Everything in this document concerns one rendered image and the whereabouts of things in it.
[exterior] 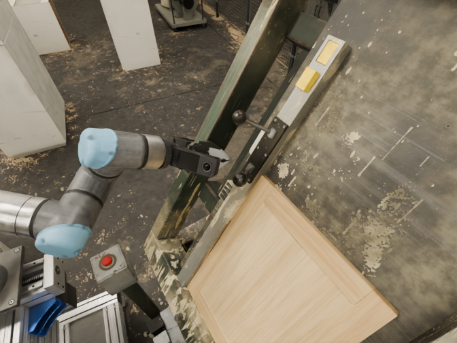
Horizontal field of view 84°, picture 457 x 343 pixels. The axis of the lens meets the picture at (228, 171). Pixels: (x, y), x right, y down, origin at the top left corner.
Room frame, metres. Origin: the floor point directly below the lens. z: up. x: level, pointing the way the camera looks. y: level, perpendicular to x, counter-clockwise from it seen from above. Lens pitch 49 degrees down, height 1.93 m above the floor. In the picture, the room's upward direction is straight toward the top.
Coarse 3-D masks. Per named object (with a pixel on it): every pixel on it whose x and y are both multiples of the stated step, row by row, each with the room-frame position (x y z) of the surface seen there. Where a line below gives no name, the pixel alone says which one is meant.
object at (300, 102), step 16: (320, 48) 0.62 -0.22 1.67; (320, 64) 0.59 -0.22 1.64; (336, 64) 0.58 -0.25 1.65; (320, 80) 0.56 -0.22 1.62; (304, 96) 0.56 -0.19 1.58; (288, 112) 0.55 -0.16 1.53; (304, 112) 0.55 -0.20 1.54; (288, 128) 0.52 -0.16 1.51; (272, 160) 0.50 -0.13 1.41; (256, 176) 0.47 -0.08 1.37; (240, 192) 0.46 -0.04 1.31; (224, 208) 0.45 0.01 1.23; (224, 224) 0.41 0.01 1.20; (208, 240) 0.40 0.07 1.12; (192, 256) 0.38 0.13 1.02; (192, 272) 0.34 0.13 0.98
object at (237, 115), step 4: (236, 112) 0.53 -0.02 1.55; (240, 112) 0.53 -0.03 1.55; (244, 112) 0.53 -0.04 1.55; (232, 116) 0.53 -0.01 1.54; (236, 116) 0.52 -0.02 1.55; (240, 116) 0.52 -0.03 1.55; (244, 116) 0.52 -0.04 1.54; (236, 120) 0.51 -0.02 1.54; (240, 120) 0.51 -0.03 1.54; (244, 120) 0.52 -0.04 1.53; (248, 120) 0.53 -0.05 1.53; (236, 124) 0.52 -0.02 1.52; (240, 124) 0.51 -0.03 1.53; (252, 124) 0.52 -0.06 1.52; (256, 124) 0.53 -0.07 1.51; (260, 128) 0.52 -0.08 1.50; (264, 128) 0.53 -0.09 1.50; (272, 128) 0.53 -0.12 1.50; (268, 132) 0.52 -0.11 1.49; (272, 132) 0.52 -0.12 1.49; (276, 132) 0.52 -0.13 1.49; (268, 136) 0.52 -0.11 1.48; (272, 136) 0.52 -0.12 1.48
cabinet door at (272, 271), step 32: (256, 192) 0.45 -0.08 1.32; (256, 224) 0.38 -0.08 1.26; (288, 224) 0.34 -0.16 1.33; (224, 256) 0.35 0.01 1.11; (256, 256) 0.31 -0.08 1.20; (288, 256) 0.28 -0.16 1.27; (320, 256) 0.25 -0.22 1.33; (192, 288) 0.30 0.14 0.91; (224, 288) 0.27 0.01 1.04; (256, 288) 0.24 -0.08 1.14; (288, 288) 0.21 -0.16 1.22; (320, 288) 0.19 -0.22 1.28; (352, 288) 0.18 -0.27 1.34; (224, 320) 0.18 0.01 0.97; (256, 320) 0.16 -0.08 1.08; (288, 320) 0.15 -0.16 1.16; (320, 320) 0.13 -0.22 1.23; (352, 320) 0.12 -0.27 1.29; (384, 320) 0.11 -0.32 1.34
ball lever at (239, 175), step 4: (248, 164) 0.50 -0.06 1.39; (252, 164) 0.50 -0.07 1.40; (248, 168) 0.48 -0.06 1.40; (252, 168) 0.48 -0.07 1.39; (240, 172) 0.42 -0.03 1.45; (244, 172) 0.45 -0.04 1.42; (248, 172) 0.46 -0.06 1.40; (236, 176) 0.40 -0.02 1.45; (240, 176) 0.40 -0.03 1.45; (244, 176) 0.40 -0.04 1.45; (236, 180) 0.40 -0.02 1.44; (240, 180) 0.39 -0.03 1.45; (244, 180) 0.40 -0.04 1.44; (236, 184) 0.39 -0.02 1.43; (240, 184) 0.39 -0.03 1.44; (244, 184) 0.39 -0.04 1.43
